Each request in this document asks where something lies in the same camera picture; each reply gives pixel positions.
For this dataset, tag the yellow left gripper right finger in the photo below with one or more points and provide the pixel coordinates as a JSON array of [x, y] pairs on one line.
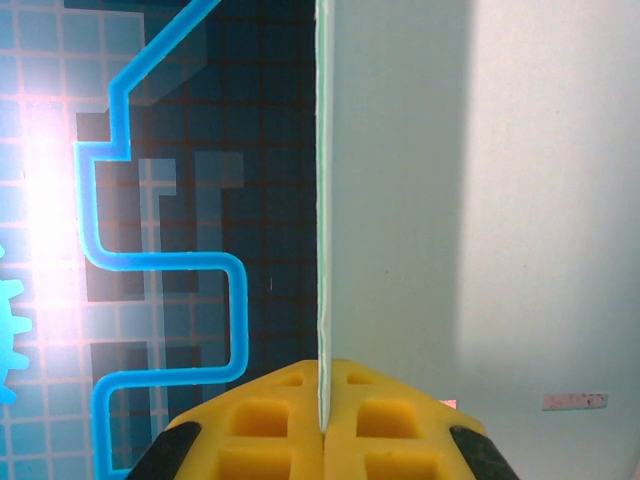
[[345, 452]]

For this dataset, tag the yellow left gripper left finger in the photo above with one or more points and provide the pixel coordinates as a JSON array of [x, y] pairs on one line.
[[300, 452]]

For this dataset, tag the light teal paper box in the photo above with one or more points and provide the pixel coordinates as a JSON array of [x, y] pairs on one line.
[[500, 200]]

